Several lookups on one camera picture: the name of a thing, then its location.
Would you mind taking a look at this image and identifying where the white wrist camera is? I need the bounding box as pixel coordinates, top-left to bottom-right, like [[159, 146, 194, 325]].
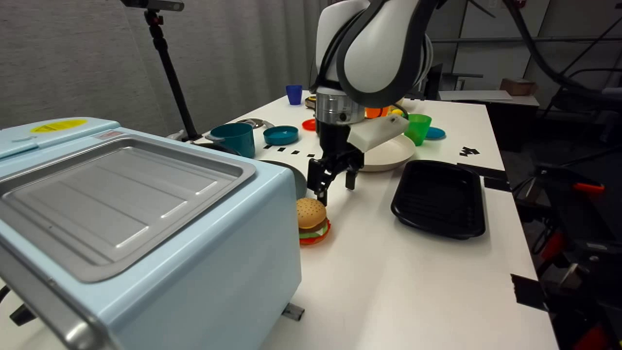
[[346, 115, 412, 156]]

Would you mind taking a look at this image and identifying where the beige round plate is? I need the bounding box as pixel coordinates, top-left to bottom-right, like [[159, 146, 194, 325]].
[[357, 132, 417, 175]]

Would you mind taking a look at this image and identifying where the brown cardboard box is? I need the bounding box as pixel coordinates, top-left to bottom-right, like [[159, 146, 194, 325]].
[[499, 76, 538, 99]]

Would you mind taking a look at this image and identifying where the light blue toaster oven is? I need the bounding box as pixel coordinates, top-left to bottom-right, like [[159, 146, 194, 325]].
[[0, 115, 305, 350]]

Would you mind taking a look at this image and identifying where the grey background table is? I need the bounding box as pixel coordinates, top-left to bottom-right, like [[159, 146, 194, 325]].
[[437, 88, 540, 109]]

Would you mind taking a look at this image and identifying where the black chair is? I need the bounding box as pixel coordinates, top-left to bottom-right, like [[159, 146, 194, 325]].
[[540, 66, 622, 132]]

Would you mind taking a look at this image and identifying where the teal plastic bowl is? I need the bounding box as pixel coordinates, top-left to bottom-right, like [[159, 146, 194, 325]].
[[262, 125, 301, 148]]

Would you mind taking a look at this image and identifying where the dark blue plastic cup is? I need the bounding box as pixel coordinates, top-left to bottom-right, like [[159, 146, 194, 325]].
[[283, 84, 305, 107]]

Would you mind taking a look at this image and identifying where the black cable bundle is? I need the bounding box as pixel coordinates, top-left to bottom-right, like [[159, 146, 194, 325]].
[[503, 0, 622, 109]]

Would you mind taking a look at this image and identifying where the black tripod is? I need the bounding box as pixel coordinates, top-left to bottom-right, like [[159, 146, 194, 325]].
[[141, 8, 202, 144]]

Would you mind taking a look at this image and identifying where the teal plastic mug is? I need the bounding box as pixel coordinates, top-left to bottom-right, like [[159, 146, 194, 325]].
[[208, 123, 256, 160]]

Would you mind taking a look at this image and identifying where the black rectangular tray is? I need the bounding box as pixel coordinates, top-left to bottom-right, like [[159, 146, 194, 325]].
[[388, 160, 487, 241]]

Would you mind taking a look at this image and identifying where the toy burger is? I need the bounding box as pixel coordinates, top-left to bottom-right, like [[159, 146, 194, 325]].
[[295, 197, 332, 249]]

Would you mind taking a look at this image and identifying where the grey curtain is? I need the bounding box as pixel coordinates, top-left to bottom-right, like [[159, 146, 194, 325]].
[[0, 0, 336, 140]]

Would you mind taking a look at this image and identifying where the black tape patch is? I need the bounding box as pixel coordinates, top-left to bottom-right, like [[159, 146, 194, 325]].
[[454, 162, 511, 193], [509, 274, 550, 313]]

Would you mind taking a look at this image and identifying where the silver metal dish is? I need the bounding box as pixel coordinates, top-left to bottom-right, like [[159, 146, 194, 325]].
[[233, 117, 276, 132]]

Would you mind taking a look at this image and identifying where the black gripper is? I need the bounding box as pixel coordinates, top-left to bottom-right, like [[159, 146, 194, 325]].
[[305, 121, 365, 208]]

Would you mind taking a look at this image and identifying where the green plastic cup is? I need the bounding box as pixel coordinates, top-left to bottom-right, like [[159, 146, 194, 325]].
[[404, 113, 433, 148]]

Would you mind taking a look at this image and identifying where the red handle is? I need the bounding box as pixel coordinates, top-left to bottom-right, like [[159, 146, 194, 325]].
[[571, 181, 608, 199]]

